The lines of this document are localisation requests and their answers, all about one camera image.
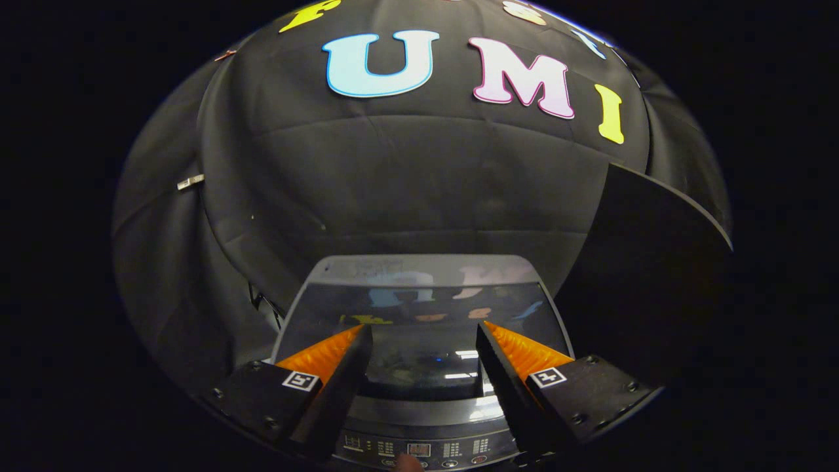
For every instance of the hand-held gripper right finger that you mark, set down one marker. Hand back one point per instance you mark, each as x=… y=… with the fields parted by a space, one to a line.
x=508 y=387

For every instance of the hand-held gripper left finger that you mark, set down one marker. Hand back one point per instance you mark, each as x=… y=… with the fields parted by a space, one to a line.
x=341 y=387

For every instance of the grey washing machine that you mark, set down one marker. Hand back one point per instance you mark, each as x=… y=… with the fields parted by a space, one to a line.
x=452 y=436

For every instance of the dark washing machine lid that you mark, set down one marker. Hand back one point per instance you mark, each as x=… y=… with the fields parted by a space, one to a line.
x=419 y=308

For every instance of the small metal clip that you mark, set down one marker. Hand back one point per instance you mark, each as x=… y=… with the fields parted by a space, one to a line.
x=190 y=181
x=225 y=55

